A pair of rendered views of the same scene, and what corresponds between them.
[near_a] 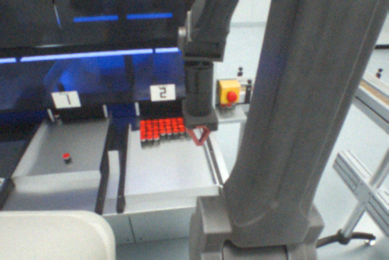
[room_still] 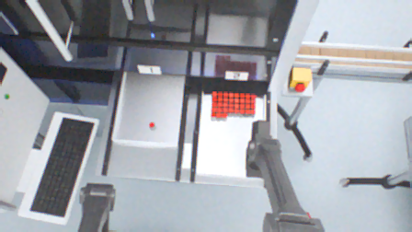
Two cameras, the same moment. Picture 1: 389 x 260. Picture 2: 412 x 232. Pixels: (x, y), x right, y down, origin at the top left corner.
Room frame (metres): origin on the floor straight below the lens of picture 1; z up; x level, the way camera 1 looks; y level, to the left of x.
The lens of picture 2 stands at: (0.15, 0.07, 2.37)
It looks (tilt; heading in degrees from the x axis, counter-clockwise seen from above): 69 degrees down; 12
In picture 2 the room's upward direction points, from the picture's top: straight up
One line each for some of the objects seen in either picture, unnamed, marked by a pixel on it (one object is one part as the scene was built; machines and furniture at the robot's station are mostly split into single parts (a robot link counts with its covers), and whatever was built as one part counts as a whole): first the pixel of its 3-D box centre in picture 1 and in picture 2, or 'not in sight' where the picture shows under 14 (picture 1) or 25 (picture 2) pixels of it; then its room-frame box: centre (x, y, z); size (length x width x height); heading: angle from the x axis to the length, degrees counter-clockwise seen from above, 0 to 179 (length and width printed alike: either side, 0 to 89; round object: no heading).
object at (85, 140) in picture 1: (69, 142); (151, 103); (0.72, 0.43, 0.90); 0.34 x 0.26 x 0.04; 8
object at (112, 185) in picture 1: (112, 173); (188, 148); (0.56, 0.24, 0.91); 0.14 x 0.03 x 0.06; 7
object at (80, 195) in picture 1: (117, 158); (190, 124); (0.67, 0.26, 0.87); 0.70 x 0.48 x 0.02; 98
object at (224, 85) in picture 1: (228, 90); (300, 76); (0.92, -0.13, 1.00); 0.08 x 0.07 x 0.07; 8
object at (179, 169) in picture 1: (168, 154); (232, 133); (0.66, 0.08, 0.90); 0.34 x 0.26 x 0.04; 9
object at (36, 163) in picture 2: not in sight; (51, 163); (0.41, 0.79, 0.79); 0.45 x 0.28 x 0.03; 1
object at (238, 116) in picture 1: (227, 112); (296, 81); (0.96, -0.14, 0.87); 0.14 x 0.13 x 0.02; 8
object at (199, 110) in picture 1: (199, 102); (257, 159); (0.49, -0.01, 1.19); 0.10 x 0.07 x 0.07; 8
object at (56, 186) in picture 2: not in sight; (62, 164); (0.41, 0.73, 0.82); 0.40 x 0.14 x 0.02; 1
